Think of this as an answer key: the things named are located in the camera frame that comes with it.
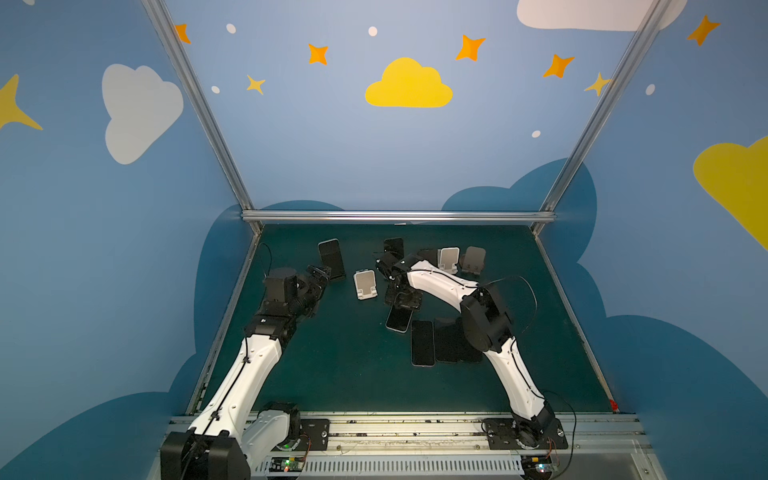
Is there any horizontal aluminium back bar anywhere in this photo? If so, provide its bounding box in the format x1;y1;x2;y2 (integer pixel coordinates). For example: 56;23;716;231
241;210;556;224

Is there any round wooden phone stand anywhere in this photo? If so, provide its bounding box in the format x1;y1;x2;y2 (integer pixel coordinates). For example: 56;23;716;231
460;246;487;276

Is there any white-edged phone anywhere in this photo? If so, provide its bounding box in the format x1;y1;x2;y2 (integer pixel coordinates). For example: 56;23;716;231
385;305;413;334

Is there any right circuit board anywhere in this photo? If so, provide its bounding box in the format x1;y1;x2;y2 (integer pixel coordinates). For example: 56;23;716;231
520;456;556;480

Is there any black phone stand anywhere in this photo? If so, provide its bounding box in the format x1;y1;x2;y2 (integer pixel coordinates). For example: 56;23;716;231
417;249;438;266

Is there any circuit board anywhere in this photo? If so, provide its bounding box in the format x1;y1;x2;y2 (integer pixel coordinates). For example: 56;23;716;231
268;457;306;473
520;456;556;480

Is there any purple phone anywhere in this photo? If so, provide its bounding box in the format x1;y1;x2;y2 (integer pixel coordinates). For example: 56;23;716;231
411;320;436;367

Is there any aluminium rail front frame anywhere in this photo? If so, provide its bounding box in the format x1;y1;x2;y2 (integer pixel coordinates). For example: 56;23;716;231
252;411;666;479

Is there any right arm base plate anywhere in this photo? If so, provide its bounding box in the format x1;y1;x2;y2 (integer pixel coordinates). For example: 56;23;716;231
481;417;569;450

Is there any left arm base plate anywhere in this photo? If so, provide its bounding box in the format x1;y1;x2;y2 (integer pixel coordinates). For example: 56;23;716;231
277;419;330;451

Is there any white stand under phone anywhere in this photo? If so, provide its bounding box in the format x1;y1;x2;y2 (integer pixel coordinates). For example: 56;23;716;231
353;269;378;301

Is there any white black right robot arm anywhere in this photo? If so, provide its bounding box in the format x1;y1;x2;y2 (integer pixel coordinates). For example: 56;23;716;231
375;252;568;449

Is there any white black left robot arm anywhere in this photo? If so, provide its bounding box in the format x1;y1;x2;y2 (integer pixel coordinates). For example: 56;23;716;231
160;265;331;479

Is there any left circuit board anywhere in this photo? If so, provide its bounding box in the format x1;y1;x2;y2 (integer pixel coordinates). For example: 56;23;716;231
268;457;306;473

